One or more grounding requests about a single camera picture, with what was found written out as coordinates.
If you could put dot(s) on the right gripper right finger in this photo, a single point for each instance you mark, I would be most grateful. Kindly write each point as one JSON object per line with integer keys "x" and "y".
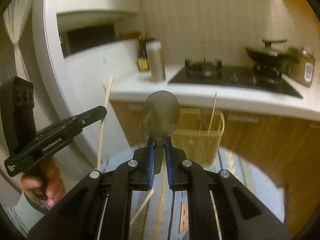
{"x": 219, "y": 205}

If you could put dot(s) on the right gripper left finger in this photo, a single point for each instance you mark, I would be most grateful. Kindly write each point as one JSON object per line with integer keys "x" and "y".
{"x": 99, "y": 208}

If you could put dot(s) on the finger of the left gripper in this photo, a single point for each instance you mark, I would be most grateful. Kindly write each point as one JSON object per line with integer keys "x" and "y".
{"x": 85, "y": 119}

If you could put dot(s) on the wooden chopstick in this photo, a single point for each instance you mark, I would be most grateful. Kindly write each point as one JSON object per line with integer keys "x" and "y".
{"x": 212, "y": 114}
{"x": 102, "y": 124}
{"x": 142, "y": 206}

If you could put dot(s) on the person's left hand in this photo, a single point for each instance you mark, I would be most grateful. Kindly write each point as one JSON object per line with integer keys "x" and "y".
{"x": 50, "y": 181}

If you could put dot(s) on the blue patterned table mat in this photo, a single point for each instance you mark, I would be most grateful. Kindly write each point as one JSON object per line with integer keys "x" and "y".
{"x": 219, "y": 206}

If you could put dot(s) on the soy sauce bottle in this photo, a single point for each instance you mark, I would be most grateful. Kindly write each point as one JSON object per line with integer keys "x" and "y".
{"x": 142, "y": 59}

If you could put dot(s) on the tan plastic utensil basket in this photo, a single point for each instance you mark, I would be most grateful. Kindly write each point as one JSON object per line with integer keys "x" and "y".
{"x": 191, "y": 135}

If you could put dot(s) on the metal thermos flask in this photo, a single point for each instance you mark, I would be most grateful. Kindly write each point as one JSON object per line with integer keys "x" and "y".
{"x": 155, "y": 57}

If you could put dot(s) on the black gas stove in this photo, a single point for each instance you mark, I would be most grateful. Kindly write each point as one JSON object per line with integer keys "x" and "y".
{"x": 217, "y": 74}

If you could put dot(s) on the tan rice cooker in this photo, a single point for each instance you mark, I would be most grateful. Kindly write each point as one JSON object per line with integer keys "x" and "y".
{"x": 302, "y": 66}

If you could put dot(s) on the black wok with lid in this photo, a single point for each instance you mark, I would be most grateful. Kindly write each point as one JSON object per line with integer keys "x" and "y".
{"x": 269, "y": 56}

